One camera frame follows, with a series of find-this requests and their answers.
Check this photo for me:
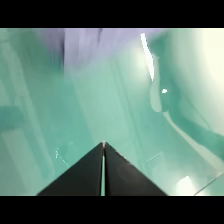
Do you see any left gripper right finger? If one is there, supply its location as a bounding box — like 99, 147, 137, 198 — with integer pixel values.
103, 141, 168, 197

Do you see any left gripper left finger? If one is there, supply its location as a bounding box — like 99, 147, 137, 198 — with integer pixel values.
36, 142, 105, 197

